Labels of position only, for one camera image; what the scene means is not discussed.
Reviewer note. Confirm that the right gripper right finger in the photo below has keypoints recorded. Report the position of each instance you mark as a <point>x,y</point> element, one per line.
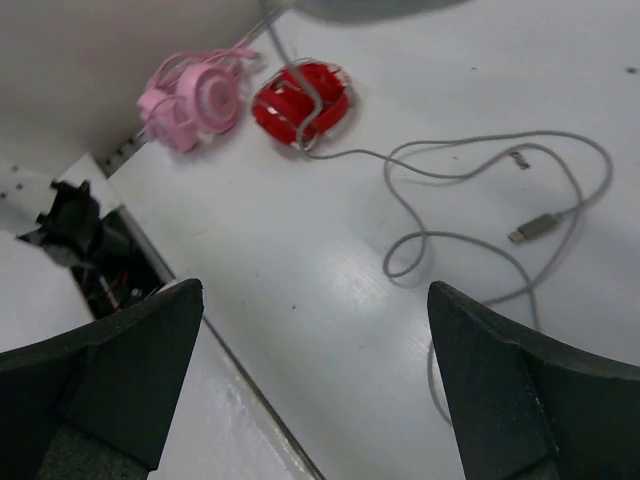
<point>526,406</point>

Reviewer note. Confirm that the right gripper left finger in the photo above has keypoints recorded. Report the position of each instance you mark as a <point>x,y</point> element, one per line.
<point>97,402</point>

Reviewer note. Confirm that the white grey headphones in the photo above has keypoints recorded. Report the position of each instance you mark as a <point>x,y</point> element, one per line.
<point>370,11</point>

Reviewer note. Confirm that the red wrapped headphones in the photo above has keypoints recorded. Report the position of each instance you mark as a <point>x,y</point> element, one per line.
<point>282,104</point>

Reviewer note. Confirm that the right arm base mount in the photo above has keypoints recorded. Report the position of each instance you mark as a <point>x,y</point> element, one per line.
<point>106,261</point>

